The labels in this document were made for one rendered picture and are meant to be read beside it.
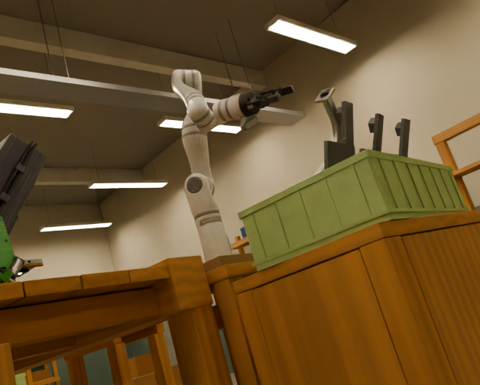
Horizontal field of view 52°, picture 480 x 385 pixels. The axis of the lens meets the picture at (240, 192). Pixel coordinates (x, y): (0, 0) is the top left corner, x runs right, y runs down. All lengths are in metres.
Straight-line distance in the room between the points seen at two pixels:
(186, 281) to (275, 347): 0.31
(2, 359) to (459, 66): 6.18
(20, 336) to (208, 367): 0.50
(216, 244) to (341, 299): 0.61
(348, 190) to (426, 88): 5.68
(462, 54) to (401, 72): 0.78
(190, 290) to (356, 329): 0.49
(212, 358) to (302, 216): 0.48
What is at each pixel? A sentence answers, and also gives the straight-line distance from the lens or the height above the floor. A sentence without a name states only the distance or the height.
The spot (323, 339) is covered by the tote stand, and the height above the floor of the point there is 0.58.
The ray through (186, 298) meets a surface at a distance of 1.41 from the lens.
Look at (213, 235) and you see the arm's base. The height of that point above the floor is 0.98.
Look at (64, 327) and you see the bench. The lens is 1.27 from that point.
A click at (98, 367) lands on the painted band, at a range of 11.85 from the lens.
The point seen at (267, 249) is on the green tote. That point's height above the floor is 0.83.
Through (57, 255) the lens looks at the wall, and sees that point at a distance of 11.99.
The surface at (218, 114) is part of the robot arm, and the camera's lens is 1.58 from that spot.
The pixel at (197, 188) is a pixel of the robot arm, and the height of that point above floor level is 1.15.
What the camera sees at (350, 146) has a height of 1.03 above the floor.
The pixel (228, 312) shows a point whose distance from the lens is 1.50.
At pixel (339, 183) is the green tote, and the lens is 1.20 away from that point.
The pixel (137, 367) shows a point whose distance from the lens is 8.39.
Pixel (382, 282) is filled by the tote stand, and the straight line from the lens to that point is 1.13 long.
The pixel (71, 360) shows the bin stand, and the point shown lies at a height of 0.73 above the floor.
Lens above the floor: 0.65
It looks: 15 degrees up
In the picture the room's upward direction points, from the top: 17 degrees counter-clockwise
